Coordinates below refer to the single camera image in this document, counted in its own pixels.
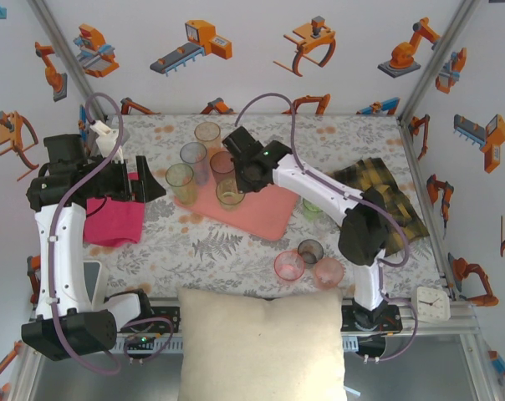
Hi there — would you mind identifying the small light green glass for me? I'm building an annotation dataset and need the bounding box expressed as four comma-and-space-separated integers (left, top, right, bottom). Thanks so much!
301, 197, 325, 223

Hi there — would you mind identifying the short pink plastic glass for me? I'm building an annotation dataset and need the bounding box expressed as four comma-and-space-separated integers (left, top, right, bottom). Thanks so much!
273, 250, 307, 285

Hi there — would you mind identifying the tall blue-grey plastic glass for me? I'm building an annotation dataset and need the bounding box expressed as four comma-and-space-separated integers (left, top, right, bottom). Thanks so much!
179, 141, 212, 186

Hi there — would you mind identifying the salmon pink cloth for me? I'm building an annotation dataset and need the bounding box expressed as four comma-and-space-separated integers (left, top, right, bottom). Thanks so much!
172, 145, 300, 242

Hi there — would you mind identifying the yellow black plaid cloth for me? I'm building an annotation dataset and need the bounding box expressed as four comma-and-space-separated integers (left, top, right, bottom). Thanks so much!
325, 156, 431, 258

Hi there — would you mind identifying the aluminium frame post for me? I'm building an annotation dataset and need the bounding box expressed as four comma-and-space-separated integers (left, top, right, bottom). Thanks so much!
396, 0, 484, 126
26, 0, 110, 126

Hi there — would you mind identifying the cream pillow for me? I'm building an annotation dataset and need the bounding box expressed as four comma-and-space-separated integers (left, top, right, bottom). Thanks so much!
176, 286, 348, 401

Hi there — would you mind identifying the tall orange plastic glass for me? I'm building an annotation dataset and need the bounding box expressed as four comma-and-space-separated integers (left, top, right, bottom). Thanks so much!
193, 121, 223, 165

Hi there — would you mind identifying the aluminium side rail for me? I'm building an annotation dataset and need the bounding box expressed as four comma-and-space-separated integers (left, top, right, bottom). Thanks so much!
397, 116, 462, 302

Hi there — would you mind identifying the white slotted cable duct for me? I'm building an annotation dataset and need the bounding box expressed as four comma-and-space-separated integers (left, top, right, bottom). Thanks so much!
100, 336, 359, 353

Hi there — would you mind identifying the small clear plastic glass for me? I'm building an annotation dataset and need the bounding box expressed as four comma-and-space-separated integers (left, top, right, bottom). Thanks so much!
311, 211, 341, 235

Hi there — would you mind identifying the olive green plastic glass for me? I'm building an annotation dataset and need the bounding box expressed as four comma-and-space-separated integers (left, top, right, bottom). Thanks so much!
215, 178, 247, 214

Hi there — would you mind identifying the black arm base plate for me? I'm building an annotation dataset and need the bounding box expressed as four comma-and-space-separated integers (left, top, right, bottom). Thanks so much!
145, 306, 182, 334
339, 303, 404, 336

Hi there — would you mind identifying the short dark grey glass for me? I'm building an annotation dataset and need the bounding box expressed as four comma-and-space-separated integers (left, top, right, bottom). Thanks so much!
297, 238, 325, 266

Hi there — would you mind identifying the magenta cloth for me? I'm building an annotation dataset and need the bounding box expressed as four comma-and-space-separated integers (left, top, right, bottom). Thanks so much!
83, 170, 145, 248

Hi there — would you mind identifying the short salmon plastic glass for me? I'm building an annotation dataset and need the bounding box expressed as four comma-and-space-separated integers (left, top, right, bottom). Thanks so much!
313, 256, 345, 290

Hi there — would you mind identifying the aluminium front rail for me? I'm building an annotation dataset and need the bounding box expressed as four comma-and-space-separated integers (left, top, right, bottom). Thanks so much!
26, 302, 482, 354

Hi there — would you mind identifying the white square clock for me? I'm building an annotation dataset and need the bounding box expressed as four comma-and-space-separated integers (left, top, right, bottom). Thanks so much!
410, 286, 452, 322

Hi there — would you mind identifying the floral tablecloth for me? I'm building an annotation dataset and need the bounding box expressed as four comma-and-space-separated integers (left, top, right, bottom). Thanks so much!
81, 113, 448, 302

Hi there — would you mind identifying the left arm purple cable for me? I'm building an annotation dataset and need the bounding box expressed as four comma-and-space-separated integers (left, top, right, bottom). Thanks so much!
47, 91, 125, 376

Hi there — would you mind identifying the tall green plastic glass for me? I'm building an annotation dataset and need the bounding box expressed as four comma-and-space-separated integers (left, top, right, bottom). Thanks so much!
165, 162, 198, 206

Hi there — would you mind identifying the dark smoky plastic glass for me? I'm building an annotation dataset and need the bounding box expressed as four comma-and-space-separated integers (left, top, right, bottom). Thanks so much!
209, 150, 238, 187

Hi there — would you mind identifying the aluminium frame leg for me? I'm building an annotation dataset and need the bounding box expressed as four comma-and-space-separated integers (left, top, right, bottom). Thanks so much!
459, 329, 504, 401
5, 346, 43, 401

